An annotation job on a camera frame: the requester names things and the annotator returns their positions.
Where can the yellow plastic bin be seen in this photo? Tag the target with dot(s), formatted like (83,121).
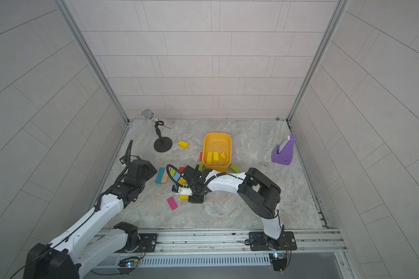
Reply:
(220,142)

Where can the microphone on black stand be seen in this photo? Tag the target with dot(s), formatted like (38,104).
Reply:
(162,144)

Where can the right circuit board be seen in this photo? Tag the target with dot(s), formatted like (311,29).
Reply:
(279,261)

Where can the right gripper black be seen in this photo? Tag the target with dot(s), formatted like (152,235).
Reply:
(193,199)

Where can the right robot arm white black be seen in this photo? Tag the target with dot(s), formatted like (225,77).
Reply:
(259,193)

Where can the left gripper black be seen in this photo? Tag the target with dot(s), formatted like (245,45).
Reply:
(150,170)

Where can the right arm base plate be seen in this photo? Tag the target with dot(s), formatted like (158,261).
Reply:
(258,241)

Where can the blue block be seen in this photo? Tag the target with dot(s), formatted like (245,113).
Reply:
(176,177)

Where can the aluminium rail frame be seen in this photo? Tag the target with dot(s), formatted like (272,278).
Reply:
(233,241)

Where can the yellow long block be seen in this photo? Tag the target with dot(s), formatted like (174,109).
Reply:
(209,159)

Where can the yellow small block lower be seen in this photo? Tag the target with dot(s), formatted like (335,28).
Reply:
(182,182)

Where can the purple phone stand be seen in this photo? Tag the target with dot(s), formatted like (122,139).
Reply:
(283,153)

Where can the tan wooden block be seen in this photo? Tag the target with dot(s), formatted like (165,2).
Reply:
(165,177)

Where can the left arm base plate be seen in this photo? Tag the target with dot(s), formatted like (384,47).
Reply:
(145,244)

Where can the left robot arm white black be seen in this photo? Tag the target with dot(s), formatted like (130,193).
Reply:
(71,255)

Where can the teal block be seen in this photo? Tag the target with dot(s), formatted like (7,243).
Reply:
(160,175)

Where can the left circuit board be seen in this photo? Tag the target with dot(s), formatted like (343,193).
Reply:
(130,263)

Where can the magenta block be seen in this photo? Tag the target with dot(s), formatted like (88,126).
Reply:
(172,203)

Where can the circuit board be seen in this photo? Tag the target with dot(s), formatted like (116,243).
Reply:
(279,261)
(130,263)

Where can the green block right of bin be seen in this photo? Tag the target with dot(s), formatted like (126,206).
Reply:
(235,168)

